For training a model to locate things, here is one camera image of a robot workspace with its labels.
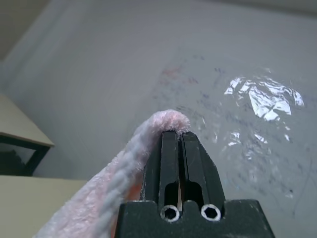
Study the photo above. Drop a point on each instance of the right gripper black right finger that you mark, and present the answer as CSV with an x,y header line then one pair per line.
x,y
205,173

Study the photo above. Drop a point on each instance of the beige side table black frame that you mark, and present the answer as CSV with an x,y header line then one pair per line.
x,y
15,119

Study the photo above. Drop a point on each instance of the pink towel with white hem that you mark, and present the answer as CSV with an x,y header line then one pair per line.
x,y
111,173

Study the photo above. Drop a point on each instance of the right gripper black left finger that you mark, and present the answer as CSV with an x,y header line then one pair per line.
x,y
153,173

